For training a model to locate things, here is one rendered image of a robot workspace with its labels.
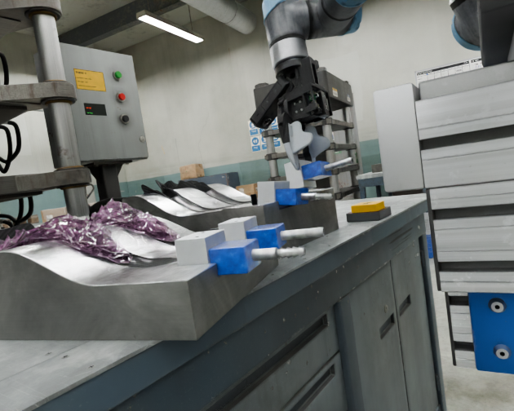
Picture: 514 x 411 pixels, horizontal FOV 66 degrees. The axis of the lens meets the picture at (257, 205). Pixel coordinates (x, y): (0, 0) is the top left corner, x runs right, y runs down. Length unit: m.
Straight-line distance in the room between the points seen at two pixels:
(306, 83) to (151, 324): 0.56
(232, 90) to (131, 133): 6.72
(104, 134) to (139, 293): 1.16
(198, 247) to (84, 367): 0.14
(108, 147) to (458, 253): 1.30
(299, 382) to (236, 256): 0.37
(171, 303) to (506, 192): 0.29
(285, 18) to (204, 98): 7.74
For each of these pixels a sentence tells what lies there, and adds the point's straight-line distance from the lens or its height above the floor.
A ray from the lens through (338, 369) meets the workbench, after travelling 0.85.
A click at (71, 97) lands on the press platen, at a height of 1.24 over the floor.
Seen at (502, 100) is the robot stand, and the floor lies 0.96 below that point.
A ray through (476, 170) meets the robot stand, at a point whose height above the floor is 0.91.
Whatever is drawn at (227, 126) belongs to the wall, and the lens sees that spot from 8.22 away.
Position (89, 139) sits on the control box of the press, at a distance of 1.47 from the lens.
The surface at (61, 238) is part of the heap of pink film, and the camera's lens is 0.51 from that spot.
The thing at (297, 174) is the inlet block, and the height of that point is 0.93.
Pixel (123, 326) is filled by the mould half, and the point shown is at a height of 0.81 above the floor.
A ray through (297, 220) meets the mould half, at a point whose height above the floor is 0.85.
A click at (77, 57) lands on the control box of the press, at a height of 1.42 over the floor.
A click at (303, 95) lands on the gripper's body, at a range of 0.77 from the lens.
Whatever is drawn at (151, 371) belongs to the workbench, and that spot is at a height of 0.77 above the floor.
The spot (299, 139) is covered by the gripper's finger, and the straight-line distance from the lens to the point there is 0.76.
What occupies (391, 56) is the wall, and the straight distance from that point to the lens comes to 7.27.
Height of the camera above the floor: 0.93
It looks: 4 degrees down
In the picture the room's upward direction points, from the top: 8 degrees counter-clockwise
